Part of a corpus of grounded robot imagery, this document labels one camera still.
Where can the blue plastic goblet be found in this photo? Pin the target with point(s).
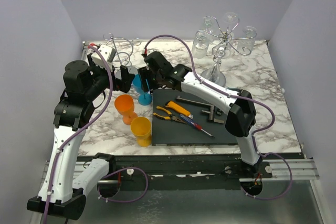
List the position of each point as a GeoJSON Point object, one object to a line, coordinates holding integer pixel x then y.
{"type": "Point", "coordinates": [144, 98]}

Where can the yellow plastic cup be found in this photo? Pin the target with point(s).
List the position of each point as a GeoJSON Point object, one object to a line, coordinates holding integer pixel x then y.
{"type": "Point", "coordinates": [141, 128]}

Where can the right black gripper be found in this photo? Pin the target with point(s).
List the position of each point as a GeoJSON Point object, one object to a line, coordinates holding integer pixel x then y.
{"type": "Point", "coordinates": [143, 72]}

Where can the dark grey tray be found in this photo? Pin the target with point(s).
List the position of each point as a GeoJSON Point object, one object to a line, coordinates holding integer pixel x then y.
{"type": "Point", "coordinates": [167, 132]}

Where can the yellow handled pliers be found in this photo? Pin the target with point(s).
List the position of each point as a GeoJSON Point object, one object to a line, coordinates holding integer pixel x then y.
{"type": "Point", "coordinates": [168, 117]}

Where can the red blue screwdriver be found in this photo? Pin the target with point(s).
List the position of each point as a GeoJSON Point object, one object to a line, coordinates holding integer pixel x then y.
{"type": "Point", "coordinates": [194, 124]}

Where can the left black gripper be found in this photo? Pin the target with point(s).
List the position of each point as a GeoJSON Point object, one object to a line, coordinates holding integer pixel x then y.
{"type": "Point", "coordinates": [124, 84]}

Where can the small chrome wire rack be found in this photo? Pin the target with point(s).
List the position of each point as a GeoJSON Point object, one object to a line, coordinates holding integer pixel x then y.
{"type": "Point", "coordinates": [124, 50]}

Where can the small clear wine glass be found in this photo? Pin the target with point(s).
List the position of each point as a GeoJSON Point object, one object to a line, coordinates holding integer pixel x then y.
{"type": "Point", "coordinates": [216, 76]}

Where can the tall chrome wine glass rack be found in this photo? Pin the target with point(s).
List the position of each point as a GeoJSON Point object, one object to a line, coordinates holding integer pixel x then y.
{"type": "Point", "coordinates": [226, 42]}

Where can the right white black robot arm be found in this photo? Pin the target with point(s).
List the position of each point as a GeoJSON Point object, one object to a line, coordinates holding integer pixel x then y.
{"type": "Point", "coordinates": [238, 107]}

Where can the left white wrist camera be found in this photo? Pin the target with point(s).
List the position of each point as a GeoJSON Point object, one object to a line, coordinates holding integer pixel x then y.
{"type": "Point", "coordinates": [108, 53]}

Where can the yellow utility knife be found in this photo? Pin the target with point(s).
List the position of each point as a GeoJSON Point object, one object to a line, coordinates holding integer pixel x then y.
{"type": "Point", "coordinates": [179, 109]}

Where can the clear tumbler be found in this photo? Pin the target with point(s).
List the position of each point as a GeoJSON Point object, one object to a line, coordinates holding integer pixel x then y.
{"type": "Point", "coordinates": [246, 44]}

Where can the orange plastic goblet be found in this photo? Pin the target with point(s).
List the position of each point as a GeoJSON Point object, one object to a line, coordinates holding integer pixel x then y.
{"type": "Point", "coordinates": [124, 104]}

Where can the aluminium frame rail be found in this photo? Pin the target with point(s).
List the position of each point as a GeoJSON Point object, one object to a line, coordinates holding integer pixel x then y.
{"type": "Point", "coordinates": [277, 170]}

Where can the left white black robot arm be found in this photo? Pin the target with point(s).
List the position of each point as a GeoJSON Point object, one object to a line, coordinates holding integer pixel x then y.
{"type": "Point", "coordinates": [62, 195]}

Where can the long black metal bracket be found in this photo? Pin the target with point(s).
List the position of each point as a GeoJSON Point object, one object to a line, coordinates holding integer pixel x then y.
{"type": "Point", "coordinates": [208, 109]}

